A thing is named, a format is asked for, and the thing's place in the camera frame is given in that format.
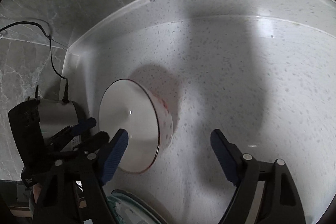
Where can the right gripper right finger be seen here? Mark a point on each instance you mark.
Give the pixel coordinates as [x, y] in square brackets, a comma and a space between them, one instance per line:
[280, 201]

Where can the small bowl red flowers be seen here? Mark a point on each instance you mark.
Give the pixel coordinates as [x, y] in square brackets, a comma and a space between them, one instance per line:
[146, 118]

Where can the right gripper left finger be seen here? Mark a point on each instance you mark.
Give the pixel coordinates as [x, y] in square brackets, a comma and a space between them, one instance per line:
[94, 170]

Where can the teal floral plate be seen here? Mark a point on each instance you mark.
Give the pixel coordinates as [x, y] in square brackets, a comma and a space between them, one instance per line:
[127, 208]

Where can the stainless steel cooker pot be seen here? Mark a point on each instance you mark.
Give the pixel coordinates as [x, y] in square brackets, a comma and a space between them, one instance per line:
[47, 117]

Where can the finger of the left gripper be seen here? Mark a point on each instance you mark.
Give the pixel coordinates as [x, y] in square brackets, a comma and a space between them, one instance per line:
[82, 129]
[93, 143]

